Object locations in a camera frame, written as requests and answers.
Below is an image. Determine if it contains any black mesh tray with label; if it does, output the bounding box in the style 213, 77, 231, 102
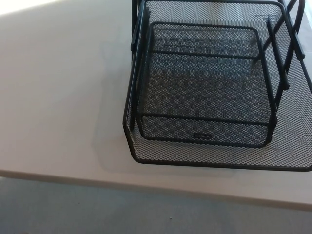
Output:
137, 21, 280, 149

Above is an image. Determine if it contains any black mesh sliding tray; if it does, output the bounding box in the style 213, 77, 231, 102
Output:
122, 0, 312, 172

